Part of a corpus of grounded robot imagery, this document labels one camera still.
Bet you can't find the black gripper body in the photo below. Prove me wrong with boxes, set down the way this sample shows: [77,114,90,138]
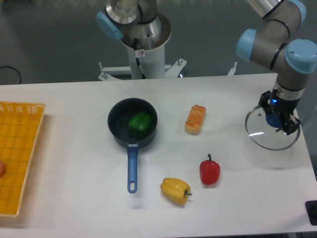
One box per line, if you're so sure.
[265,89,301,126]

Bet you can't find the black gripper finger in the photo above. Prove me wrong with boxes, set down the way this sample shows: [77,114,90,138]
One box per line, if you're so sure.
[275,115,301,135]
[258,91,271,109]

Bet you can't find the glass pot lid blue knob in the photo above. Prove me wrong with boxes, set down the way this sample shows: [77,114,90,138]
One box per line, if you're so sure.
[245,106,301,151]

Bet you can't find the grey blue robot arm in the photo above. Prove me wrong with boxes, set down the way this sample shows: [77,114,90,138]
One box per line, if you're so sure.
[96,0,317,135]

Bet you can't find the orange bread loaf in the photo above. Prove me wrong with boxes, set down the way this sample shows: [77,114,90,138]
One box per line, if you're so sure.
[184,105,207,135]

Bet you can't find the black object at table edge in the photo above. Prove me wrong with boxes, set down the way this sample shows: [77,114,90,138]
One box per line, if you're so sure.
[305,200,317,226]

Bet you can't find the red bell pepper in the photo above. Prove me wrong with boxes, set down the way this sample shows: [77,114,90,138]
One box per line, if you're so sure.
[200,154,221,185]

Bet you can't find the yellow bell pepper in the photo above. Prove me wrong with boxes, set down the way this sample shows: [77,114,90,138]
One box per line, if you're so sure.
[160,178,192,205]

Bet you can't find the green bell pepper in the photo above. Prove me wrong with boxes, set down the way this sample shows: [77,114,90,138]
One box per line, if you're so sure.
[128,111,152,139]

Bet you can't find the yellow wicker basket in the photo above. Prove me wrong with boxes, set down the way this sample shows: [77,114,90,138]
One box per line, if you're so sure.
[0,101,46,217]

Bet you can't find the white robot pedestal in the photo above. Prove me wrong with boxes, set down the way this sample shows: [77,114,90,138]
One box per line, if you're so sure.
[98,43,187,81]

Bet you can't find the dark pot with blue handle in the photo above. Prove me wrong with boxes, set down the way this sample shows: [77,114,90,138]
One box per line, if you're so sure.
[107,98,158,193]

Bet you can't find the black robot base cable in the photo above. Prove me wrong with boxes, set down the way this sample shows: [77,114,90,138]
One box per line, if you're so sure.
[133,37,147,80]

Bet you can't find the black cable on floor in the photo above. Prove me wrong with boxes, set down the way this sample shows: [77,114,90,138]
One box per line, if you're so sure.
[0,65,22,85]

